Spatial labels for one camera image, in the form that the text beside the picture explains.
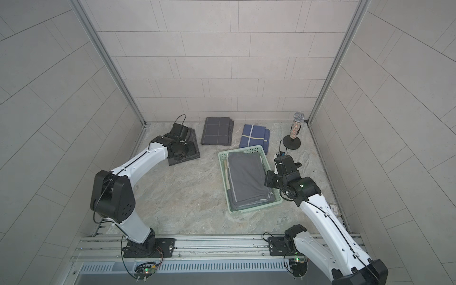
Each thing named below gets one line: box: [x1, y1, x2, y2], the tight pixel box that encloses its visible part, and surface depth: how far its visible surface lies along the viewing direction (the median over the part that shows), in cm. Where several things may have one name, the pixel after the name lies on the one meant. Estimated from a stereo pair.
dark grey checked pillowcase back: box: [200, 116, 234, 147], surface depth 113 cm
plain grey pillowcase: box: [226, 152, 276, 211], surface depth 89 cm
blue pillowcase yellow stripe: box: [238, 124, 271, 155], surface depth 111 cm
